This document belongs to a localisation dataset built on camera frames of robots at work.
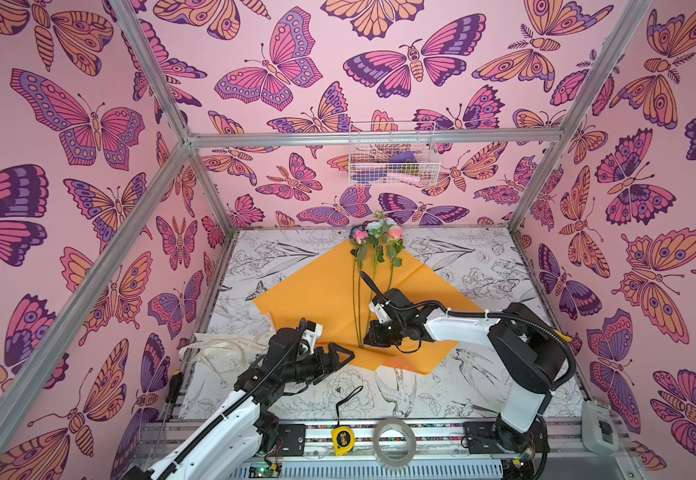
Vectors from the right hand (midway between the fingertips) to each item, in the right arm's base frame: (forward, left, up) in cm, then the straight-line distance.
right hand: (363, 338), depth 88 cm
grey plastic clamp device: (-24, -56, +1) cm, 61 cm away
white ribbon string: (0, +38, -2) cm, 38 cm away
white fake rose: (+39, -6, +1) cm, 40 cm away
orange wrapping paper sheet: (+13, +10, 0) cm, 17 cm away
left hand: (-9, +4, +8) cm, 13 cm away
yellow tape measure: (-25, +5, -2) cm, 25 cm away
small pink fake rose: (+33, +1, -1) cm, 33 cm away
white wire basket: (+48, -10, +31) cm, 58 cm away
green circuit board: (-32, +24, -5) cm, 40 cm away
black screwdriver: (-16, +53, -5) cm, 55 cm away
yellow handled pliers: (+2, -61, -3) cm, 61 cm away
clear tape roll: (-26, -12, +1) cm, 29 cm away
